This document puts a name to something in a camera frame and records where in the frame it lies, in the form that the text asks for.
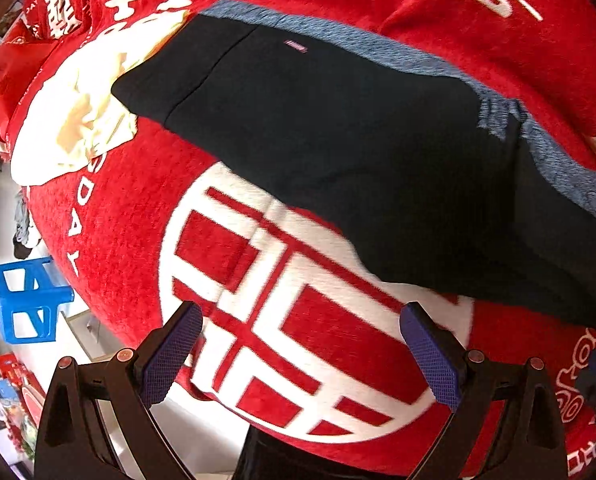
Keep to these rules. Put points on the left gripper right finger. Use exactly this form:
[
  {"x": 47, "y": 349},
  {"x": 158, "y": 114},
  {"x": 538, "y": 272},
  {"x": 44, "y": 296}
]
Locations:
[{"x": 529, "y": 441}]

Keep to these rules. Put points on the blue plastic stool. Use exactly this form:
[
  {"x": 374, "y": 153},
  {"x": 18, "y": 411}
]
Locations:
[{"x": 31, "y": 294}]

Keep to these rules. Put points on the red wedding blanket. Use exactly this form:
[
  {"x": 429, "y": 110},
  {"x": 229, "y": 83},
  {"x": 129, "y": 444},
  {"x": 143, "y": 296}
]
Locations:
[{"x": 298, "y": 338}]

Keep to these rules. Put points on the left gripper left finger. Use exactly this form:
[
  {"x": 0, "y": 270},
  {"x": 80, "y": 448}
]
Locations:
[{"x": 72, "y": 441}]

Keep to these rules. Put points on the black pants with grey lining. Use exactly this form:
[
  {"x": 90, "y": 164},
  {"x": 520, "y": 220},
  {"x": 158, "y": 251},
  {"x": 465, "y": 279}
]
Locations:
[{"x": 435, "y": 179}]

